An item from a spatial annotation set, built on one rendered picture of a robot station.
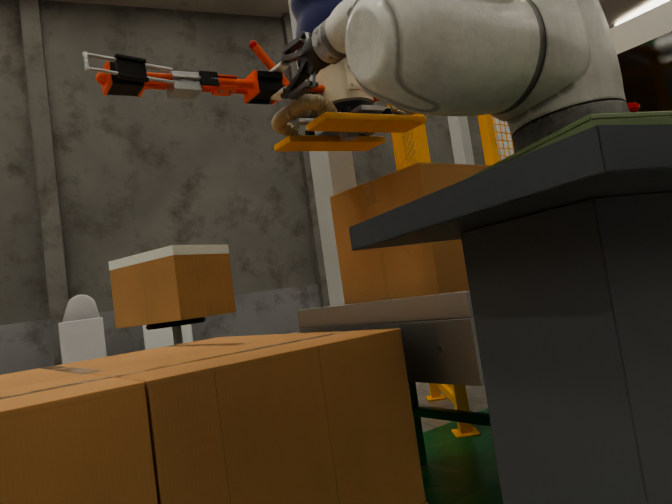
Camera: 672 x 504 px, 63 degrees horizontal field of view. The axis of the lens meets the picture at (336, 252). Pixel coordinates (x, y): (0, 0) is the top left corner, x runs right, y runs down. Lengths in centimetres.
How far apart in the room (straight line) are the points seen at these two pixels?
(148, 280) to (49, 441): 227
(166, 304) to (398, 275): 181
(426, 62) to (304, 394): 72
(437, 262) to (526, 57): 77
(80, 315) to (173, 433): 799
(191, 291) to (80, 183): 790
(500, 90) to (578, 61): 12
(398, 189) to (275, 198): 977
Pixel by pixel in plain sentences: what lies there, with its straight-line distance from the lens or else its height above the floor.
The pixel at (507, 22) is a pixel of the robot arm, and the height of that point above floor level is 93.
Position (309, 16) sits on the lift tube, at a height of 140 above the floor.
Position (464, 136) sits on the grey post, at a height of 184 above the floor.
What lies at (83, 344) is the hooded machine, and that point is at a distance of 894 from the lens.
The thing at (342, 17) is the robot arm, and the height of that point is 120.
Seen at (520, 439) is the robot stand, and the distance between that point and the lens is 83.
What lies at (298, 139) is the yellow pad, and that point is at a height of 108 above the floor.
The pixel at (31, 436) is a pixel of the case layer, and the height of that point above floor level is 50.
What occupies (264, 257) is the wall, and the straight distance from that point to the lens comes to 1093.
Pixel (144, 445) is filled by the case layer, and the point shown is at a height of 44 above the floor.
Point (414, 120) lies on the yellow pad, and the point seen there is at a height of 109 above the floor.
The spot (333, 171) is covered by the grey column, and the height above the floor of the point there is 125.
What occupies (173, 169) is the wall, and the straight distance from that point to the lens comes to 1094.
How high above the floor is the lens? 64
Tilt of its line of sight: 4 degrees up
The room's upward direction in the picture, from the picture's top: 8 degrees counter-clockwise
